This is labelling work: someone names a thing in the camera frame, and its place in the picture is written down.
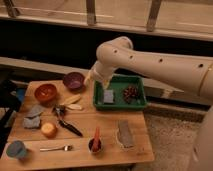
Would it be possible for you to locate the wooden knife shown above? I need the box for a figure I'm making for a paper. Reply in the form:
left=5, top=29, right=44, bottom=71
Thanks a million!
left=66, top=104, right=83, bottom=110

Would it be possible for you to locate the black chair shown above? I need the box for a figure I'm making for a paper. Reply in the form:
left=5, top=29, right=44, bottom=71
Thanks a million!
left=0, top=69, right=21, bottom=155

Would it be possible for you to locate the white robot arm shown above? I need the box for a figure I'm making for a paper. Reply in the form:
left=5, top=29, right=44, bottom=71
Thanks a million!
left=87, top=36, right=213, bottom=171

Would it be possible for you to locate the orange carrot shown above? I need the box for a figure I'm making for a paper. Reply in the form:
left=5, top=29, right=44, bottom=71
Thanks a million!
left=92, top=127, right=100, bottom=152

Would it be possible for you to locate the small dark cup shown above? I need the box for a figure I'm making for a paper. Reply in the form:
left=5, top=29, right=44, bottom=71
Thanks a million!
left=88, top=138, right=103, bottom=155

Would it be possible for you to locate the metal spoon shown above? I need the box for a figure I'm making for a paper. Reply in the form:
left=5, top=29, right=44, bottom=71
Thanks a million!
left=40, top=145, right=73, bottom=152

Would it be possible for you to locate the banana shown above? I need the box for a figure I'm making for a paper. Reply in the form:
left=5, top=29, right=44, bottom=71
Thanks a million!
left=61, top=94, right=81, bottom=105

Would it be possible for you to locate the black handled can opener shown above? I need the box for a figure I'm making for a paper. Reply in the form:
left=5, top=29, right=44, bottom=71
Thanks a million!
left=53, top=105, right=83, bottom=137

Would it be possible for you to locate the blue sponge in tray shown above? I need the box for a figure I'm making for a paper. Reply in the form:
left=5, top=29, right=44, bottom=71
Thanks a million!
left=103, top=90, right=114, bottom=104

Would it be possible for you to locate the green plastic tray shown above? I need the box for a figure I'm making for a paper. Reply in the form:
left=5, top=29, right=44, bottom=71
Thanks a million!
left=93, top=76, right=147, bottom=110

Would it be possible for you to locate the blue cup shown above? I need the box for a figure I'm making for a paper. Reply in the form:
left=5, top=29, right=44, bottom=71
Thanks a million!
left=6, top=140, right=27, bottom=159

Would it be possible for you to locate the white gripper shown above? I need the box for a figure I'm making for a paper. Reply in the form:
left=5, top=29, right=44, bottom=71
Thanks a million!
left=83, top=61, right=117, bottom=89

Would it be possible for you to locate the yellow apple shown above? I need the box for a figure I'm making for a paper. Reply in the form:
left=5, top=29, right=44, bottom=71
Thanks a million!
left=41, top=122, right=57, bottom=138

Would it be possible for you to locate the orange bowl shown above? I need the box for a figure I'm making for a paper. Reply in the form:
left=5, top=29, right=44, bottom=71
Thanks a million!
left=34, top=84, right=57, bottom=103

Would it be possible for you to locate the purple bowl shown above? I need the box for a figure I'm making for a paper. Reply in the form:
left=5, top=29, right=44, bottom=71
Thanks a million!
left=63, top=72, right=85, bottom=90

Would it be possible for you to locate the grey blue towel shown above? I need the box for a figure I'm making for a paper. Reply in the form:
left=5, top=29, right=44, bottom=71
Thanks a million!
left=23, top=105, right=44, bottom=129

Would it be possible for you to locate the red grape bunch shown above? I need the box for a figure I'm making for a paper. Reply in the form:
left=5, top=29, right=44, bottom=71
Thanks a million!
left=123, top=85, right=139, bottom=104

